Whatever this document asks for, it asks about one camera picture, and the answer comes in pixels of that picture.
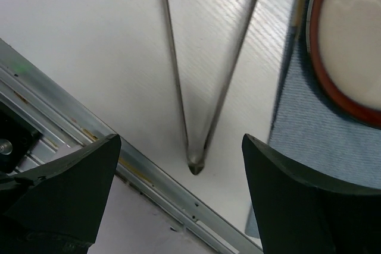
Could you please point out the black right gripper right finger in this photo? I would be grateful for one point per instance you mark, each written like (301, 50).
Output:
(301, 210)

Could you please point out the aluminium table edge rail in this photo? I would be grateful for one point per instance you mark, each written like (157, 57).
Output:
(62, 120)

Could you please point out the metal tongs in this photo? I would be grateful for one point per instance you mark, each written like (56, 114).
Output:
(205, 39)

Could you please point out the blue-grey cloth placemat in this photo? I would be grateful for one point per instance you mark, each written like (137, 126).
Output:
(308, 127)

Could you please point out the round red-rimmed plate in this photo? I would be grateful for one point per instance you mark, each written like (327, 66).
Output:
(343, 40)

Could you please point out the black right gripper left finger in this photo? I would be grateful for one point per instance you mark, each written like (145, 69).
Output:
(58, 206)

